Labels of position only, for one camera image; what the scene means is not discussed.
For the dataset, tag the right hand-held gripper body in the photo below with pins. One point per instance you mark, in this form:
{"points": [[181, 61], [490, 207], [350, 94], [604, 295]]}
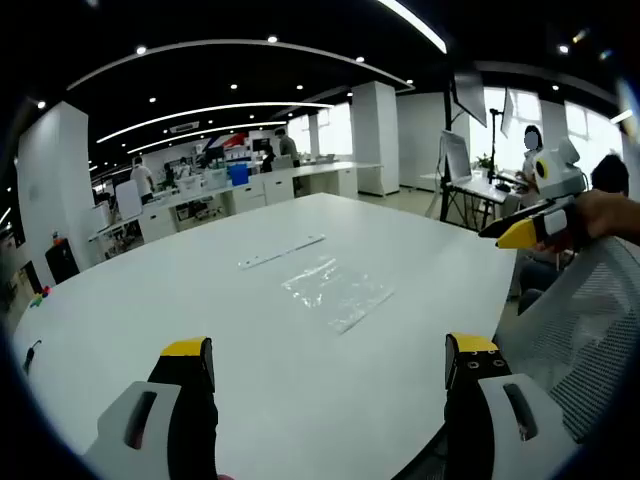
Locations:
{"points": [[562, 172]]}

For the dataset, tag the small hanging screen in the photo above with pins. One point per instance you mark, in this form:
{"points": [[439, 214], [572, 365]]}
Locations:
{"points": [[507, 112]]}

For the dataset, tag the white desk with black legs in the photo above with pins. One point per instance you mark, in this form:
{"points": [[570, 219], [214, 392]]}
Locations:
{"points": [[475, 192]]}

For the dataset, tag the black bin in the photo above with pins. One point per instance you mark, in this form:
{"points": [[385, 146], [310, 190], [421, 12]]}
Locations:
{"points": [[62, 262]]}

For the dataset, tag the long white counter cabinets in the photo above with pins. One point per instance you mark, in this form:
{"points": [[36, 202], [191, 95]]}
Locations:
{"points": [[310, 180]]}

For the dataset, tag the computer monitor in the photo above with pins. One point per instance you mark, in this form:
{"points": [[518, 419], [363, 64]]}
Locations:
{"points": [[457, 157]]}

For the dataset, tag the clear resealable plastic bag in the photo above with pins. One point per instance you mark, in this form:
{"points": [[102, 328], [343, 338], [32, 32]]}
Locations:
{"points": [[340, 295]]}

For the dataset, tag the colourful small toys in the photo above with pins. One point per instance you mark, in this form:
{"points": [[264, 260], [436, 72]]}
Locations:
{"points": [[41, 296]]}

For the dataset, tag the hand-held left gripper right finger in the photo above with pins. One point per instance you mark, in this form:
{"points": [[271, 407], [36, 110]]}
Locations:
{"points": [[480, 430]]}

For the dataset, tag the large hanging screen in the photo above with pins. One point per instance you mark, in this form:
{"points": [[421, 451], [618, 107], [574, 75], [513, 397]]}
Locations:
{"points": [[470, 97]]}

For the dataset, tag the black screen stand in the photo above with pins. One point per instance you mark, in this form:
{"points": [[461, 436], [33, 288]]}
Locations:
{"points": [[495, 145]]}

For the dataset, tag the green potted plant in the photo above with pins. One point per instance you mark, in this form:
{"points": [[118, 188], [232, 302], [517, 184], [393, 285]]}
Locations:
{"points": [[484, 162]]}

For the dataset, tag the person's right hand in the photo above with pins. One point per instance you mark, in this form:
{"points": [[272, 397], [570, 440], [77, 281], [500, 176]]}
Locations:
{"points": [[607, 215]]}

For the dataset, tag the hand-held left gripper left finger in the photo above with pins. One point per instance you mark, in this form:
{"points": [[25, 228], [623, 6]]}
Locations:
{"points": [[150, 450]]}

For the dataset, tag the white board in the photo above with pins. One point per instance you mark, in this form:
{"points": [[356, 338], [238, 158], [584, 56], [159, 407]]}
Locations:
{"points": [[128, 200]]}

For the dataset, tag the blue storage box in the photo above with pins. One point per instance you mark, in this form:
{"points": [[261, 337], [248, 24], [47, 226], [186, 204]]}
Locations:
{"points": [[239, 175]]}

